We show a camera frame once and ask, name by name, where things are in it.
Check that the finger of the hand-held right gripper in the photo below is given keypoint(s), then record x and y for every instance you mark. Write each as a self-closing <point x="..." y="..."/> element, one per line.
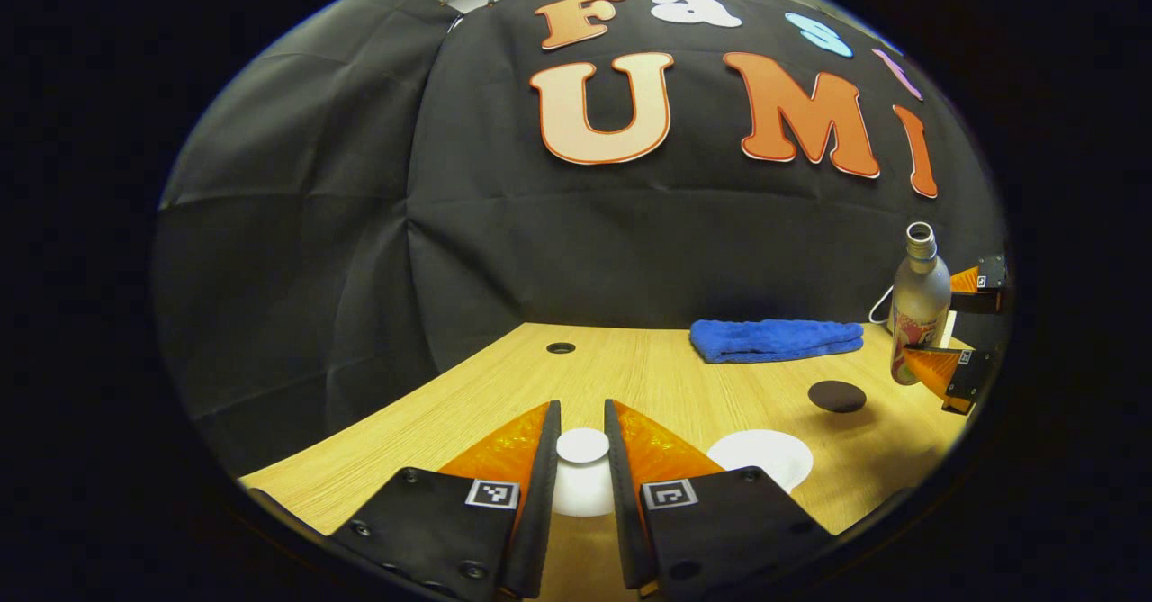
<point x="963" y="377"/>
<point x="992" y="283"/>

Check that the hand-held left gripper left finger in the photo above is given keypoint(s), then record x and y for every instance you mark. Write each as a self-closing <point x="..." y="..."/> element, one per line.
<point x="544" y="494"/>

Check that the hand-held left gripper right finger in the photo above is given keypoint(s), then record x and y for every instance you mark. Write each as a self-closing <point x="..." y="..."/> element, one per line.
<point x="623" y="503"/>

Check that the silver water bottle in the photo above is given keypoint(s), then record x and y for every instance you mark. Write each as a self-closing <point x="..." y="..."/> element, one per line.
<point x="920" y="300"/>

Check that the dark round coaster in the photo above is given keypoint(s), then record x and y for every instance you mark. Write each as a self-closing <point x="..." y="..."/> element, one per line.
<point x="837" y="396"/>

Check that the white teacup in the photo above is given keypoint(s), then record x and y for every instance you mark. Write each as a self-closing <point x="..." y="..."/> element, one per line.
<point x="765" y="453"/>

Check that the black table grommet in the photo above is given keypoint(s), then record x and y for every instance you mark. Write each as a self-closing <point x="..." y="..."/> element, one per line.
<point x="561" y="348"/>

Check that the blue towel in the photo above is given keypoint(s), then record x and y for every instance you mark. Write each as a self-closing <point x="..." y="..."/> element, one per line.
<point x="774" y="339"/>

